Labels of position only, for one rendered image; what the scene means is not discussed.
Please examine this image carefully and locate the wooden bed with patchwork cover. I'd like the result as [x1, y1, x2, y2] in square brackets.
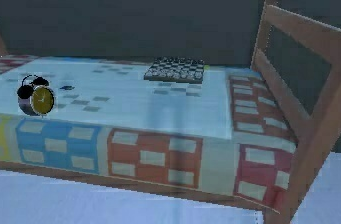
[0, 0, 341, 224]

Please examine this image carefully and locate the black and white chessboard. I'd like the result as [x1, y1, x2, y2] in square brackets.
[143, 56, 206, 85]

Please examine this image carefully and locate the black and yellow alarm clock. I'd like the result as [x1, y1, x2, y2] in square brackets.
[16, 74, 56, 118]

